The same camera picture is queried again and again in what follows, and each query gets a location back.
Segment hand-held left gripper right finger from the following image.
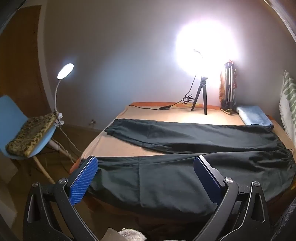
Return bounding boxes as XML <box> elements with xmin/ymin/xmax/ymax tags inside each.
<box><xmin>193</xmin><ymin>155</ymin><xmax>271</xmax><ymax>241</ymax></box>

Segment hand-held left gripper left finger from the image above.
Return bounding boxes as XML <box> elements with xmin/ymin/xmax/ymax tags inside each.
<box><xmin>23</xmin><ymin>156</ymin><xmax>99</xmax><ymax>241</ymax></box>

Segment dark green pants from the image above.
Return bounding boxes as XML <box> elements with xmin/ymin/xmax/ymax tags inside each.
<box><xmin>79</xmin><ymin>119</ymin><xmax>294</xmax><ymax>215</ymax></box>

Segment leopard print cushion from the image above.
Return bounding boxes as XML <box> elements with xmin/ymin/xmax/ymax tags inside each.
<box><xmin>6</xmin><ymin>112</ymin><xmax>58</xmax><ymax>156</ymax></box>

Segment cream knitted cloth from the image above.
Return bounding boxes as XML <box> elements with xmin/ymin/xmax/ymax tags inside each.
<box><xmin>105</xmin><ymin>228</ymin><xmax>147</xmax><ymax>241</ymax></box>

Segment folded blue jeans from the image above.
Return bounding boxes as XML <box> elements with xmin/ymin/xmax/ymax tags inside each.
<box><xmin>236</xmin><ymin>106</ymin><xmax>274</xmax><ymax>129</ymax></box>

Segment small black tripod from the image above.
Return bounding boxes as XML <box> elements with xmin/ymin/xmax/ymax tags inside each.
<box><xmin>191</xmin><ymin>76</ymin><xmax>208</xmax><ymax>115</ymax></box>

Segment orange patterned cloth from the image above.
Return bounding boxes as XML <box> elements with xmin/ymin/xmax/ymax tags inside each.
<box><xmin>218</xmin><ymin>60</ymin><xmax>238</xmax><ymax>114</ymax></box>

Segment folded silver tripod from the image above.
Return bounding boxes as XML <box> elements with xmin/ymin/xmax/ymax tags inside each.
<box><xmin>221</xmin><ymin>60</ymin><xmax>237</xmax><ymax>112</ymax></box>

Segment light blue chair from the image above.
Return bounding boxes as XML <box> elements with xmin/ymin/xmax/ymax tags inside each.
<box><xmin>0</xmin><ymin>95</ymin><xmax>77</xmax><ymax>183</ymax></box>

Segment green and white fringed blanket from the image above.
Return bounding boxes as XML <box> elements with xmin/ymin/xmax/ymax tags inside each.
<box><xmin>279</xmin><ymin>70</ymin><xmax>296</xmax><ymax>139</ymax></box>

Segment white gooseneck lamp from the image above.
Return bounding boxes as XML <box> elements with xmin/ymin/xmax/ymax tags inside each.
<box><xmin>50</xmin><ymin>62</ymin><xmax>75</xmax><ymax>127</ymax></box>

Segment wooden door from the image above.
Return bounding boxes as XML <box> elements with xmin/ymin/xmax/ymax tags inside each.
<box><xmin>0</xmin><ymin>5</ymin><xmax>50</xmax><ymax>112</ymax></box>

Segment black cable with switch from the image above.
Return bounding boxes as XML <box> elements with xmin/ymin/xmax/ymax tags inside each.
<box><xmin>129</xmin><ymin>74</ymin><xmax>197</xmax><ymax>110</ymax></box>

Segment ring light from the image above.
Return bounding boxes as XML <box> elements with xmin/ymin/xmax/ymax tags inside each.
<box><xmin>176</xmin><ymin>22</ymin><xmax>241</xmax><ymax>77</ymax></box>

